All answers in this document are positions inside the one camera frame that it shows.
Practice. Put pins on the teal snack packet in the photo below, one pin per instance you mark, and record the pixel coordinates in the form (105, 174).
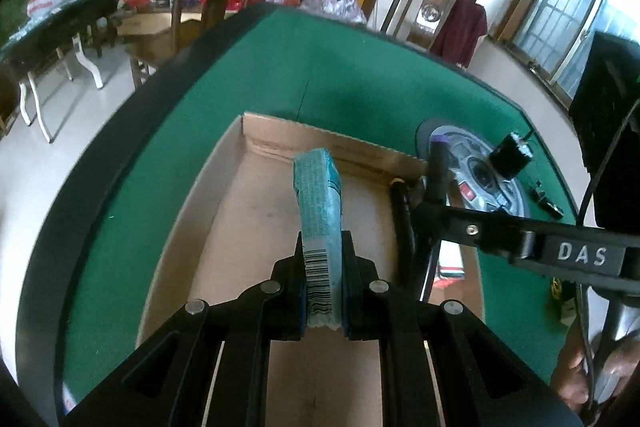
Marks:
(317, 217)

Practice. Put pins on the window with metal grille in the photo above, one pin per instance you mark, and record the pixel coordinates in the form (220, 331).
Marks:
(565, 17)

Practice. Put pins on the dark red cloth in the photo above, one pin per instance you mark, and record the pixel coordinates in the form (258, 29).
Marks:
(460, 32)

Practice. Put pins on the black marker purple cap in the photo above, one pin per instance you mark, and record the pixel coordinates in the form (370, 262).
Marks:
(437, 172)

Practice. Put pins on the person's right hand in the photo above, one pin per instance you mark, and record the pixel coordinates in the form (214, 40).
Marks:
(570, 369)

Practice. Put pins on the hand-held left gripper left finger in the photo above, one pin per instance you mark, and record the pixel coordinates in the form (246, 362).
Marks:
(299, 307)

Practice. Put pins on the cardboard box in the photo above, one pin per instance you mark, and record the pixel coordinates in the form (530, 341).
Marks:
(250, 217)

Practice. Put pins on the black folding table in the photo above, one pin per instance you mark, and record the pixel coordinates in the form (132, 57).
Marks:
(55, 27)

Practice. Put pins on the small black connector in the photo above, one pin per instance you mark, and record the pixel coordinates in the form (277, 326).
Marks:
(539, 193)

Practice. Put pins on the black motor with gear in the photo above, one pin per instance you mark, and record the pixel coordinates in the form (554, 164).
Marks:
(510, 154)

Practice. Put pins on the black cylindrical plug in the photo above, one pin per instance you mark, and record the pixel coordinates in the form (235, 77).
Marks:
(552, 208)

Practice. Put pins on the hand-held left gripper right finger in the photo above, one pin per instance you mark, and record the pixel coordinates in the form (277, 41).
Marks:
(352, 297)

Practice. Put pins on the yellow rubber bands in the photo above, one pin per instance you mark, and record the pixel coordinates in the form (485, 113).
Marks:
(556, 289)

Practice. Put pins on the red and white packet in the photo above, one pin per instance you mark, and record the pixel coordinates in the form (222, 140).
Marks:
(450, 263)

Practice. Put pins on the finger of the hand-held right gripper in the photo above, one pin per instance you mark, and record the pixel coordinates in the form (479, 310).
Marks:
(475, 227)
(431, 264)

